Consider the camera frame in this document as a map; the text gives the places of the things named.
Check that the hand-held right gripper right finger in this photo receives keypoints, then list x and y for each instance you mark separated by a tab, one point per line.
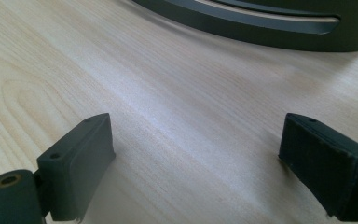
326	168

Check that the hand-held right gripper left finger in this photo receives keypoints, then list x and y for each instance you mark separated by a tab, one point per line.
77	174

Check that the dark curved stand base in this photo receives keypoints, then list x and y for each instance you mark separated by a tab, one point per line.
261	25

